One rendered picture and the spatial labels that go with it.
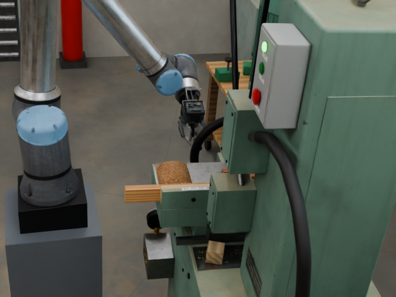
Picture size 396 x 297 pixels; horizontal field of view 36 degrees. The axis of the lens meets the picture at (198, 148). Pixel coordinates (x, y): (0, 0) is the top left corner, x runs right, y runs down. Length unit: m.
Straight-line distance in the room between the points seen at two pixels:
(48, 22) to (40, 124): 0.31
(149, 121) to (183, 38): 1.09
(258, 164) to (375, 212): 0.25
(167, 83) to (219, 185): 0.69
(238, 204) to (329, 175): 0.29
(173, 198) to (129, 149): 1.95
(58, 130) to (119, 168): 1.44
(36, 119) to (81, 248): 0.44
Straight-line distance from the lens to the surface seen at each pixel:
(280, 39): 1.03
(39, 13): 1.94
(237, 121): 1.18
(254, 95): 1.09
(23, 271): 2.08
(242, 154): 1.23
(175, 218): 1.57
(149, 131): 3.65
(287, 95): 1.05
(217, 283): 1.51
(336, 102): 1.05
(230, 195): 1.33
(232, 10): 1.40
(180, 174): 1.62
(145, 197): 1.56
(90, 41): 4.54
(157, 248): 1.86
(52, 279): 2.11
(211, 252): 1.53
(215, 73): 3.11
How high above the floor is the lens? 1.85
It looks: 32 degrees down
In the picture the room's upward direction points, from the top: 5 degrees clockwise
